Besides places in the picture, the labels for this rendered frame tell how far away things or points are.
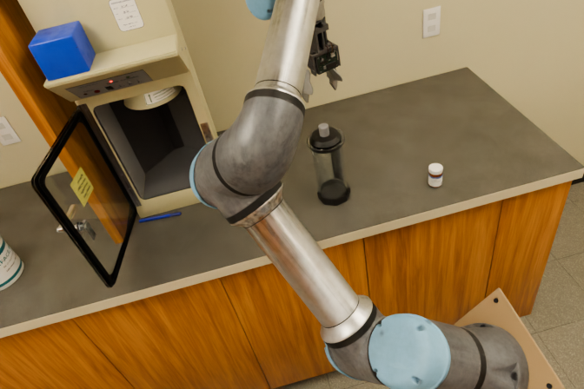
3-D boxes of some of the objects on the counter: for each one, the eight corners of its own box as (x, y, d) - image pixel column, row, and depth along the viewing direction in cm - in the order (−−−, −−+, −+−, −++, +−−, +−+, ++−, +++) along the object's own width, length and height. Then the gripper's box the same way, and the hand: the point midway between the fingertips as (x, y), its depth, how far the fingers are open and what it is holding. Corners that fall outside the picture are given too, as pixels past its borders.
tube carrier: (339, 176, 145) (332, 122, 132) (357, 194, 137) (351, 139, 124) (310, 189, 143) (300, 136, 129) (327, 209, 135) (318, 154, 121)
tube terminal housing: (144, 173, 167) (34, -43, 118) (228, 150, 169) (153, -72, 120) (140, 218, 148) (6, -17, 99) (234, 193, 150) (148, -51, 101)
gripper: (293, 36, 97) (309, 116, 110) (348, 14, 100) (357, 95, 113) (276, 26, 103) (294, 103, 116) (328, 5, 107) (339, 82, 120)
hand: (319, 91), depth 116 cm, fingers open, 8 cm apart
